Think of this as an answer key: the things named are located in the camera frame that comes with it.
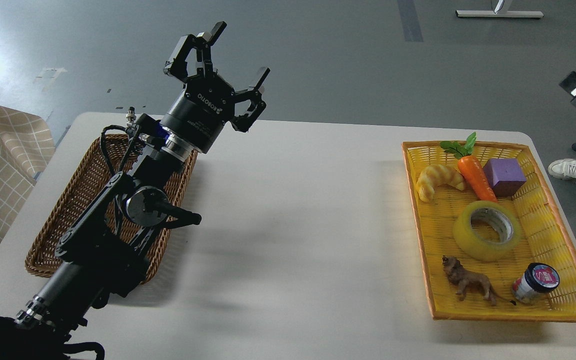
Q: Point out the yellow tape roll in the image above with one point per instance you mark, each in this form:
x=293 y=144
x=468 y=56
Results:
x=486 y=231

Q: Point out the brown wicker basket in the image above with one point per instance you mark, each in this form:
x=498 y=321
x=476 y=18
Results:
x=89 y=178

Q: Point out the white sneaker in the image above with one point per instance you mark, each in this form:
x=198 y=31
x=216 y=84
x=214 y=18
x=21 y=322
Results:
x=563 y=169

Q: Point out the yellow plastic basket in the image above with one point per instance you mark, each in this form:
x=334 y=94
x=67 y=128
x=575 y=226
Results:
x=545 y=239

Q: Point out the toy croissant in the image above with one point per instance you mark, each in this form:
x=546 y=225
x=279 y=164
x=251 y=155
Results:
x=436 y=175

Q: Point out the toy carrot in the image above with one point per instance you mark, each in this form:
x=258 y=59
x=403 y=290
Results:
x=470 y=167

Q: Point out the small jar with dark lid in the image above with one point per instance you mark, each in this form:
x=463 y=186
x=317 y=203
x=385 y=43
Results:
x=538 y=280

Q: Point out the purple foam cube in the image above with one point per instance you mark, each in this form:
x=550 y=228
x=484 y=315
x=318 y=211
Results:
x=504 y=176

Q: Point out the white stand base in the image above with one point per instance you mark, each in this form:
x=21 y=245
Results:
x=500 y=9

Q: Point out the brown toy lion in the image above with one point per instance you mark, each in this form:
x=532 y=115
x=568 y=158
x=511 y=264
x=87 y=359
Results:
x=465 y=279

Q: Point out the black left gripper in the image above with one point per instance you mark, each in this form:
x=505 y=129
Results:
x=203 y=110

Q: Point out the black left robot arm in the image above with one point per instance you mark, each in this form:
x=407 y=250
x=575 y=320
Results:
x=105 y=250

